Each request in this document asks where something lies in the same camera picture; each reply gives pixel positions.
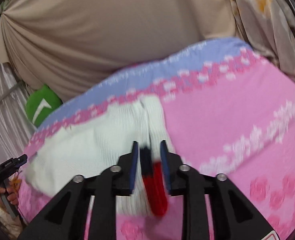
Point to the cream sleeve forearm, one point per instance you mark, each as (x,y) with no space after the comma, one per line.
(12,227)

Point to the beige curtain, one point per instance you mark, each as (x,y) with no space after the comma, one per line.
(71,45)

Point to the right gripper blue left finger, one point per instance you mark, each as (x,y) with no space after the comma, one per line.
(133,168)

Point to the silver grey curtain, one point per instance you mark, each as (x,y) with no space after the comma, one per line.
(15,128)

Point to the white knit sweater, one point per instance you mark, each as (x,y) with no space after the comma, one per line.
(89,148)

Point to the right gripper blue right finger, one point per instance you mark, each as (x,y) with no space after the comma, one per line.
(164,154)

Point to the green pillow with white mark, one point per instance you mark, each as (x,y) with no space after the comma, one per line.
(41,104)

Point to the floral beige quilt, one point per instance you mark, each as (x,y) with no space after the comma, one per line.
(269,27)

